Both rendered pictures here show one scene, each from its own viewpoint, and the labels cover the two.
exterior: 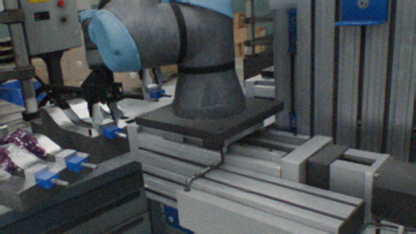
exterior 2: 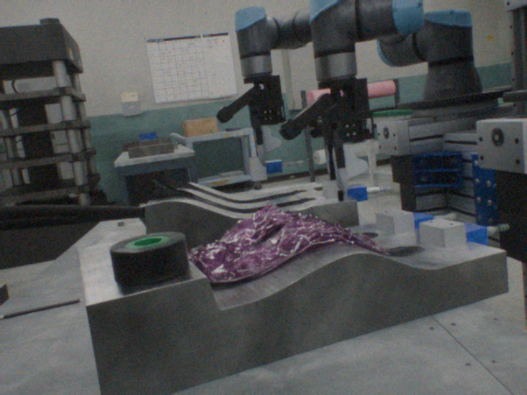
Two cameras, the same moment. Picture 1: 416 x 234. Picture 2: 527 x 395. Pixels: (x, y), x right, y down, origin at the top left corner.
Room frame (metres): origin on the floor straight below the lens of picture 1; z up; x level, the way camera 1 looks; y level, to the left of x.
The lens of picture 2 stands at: (0.77, 1.04, 1.07)
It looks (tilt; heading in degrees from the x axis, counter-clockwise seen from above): 9 degrees down; 305
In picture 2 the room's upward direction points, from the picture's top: 7 degrees counter-clockwise
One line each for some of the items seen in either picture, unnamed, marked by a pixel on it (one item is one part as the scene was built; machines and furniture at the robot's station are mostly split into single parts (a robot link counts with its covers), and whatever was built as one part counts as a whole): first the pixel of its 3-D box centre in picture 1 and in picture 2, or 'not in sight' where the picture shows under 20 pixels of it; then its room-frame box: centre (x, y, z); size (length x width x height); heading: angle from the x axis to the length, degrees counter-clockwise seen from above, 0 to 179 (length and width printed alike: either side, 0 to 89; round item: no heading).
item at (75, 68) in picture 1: (93, 64); not in sight; (5.72, 0.77, 0.47); 1.22 x 0.80 x 0.94; 50
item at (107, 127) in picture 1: (114, 132); (359, 192); (1.16, 0.12, 0.89); 0.13 x 0.05 x 0.05; 37
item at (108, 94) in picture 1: (104, 83); (343, 112); (1.17, 0.13, 1.04); 0.09 x 0.08 x 0.12; 37
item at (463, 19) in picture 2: not in sight; (446, 34); (1.14, -0.48, 1.20); 0.13 x 0.12 x 0.14; 159
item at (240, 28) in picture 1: (244, 34); not in sight; (7.88, -1.95, 0.42); 0.86 x 0.33 x 0.83; 46
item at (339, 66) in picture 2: (100, 56); (335, 69); (1.18, 0.14, 1.13); 0.08 x 0.08 x 0.05
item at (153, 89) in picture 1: (158, 93); (277, 165); (1.44, -0.03, 0.93); 0.13 x 0.05 x 0.05; 37
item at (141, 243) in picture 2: not in sight; (150, 257); (1.18, 0.66, 0.93); 0.08 x 0.08 x 0.04
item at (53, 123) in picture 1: (88, 119); (220, 216); (1.42, 0.24, 0.87); 0.50 x 0.26 x 0.14; 37
